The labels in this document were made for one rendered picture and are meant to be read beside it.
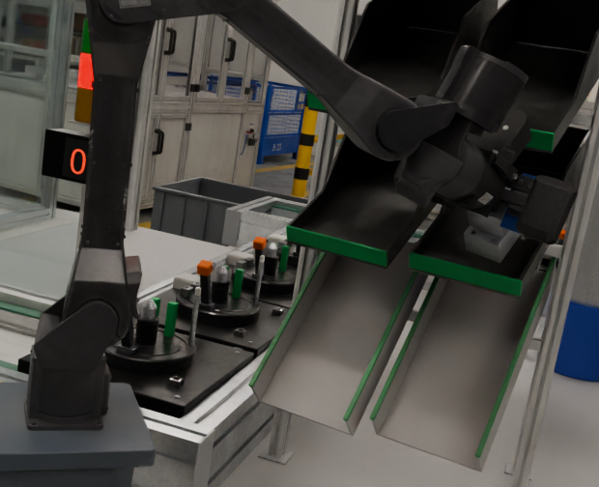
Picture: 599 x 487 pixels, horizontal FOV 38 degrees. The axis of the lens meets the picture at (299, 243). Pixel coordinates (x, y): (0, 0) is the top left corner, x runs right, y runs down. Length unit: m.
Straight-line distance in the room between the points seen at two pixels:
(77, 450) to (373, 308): 0.48
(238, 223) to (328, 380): 1.37
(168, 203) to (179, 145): 3.77
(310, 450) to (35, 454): 0.60
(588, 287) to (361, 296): 0.77
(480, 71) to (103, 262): 0.37
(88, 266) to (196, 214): 2.46
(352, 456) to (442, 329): 0.28
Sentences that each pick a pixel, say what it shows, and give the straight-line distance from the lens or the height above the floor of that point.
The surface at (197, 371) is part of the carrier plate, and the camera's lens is 1.20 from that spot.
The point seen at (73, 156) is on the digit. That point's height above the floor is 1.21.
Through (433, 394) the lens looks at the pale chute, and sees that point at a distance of 1.06.
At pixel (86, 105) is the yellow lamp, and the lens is 1.33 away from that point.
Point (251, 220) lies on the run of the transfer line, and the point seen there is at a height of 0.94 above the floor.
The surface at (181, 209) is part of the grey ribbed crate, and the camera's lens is 3.23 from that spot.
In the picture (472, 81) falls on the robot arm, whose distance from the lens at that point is 0.80.
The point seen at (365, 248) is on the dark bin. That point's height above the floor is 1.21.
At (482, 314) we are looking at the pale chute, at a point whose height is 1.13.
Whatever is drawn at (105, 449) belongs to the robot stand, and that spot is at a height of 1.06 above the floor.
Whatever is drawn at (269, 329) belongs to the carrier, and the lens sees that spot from 1.41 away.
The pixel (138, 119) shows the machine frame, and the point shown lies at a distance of 2.39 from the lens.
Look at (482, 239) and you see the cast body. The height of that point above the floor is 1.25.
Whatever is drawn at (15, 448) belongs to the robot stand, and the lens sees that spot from 0.77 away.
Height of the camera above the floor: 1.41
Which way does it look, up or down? 12 degrees down
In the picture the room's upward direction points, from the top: 9 degrees clockwise
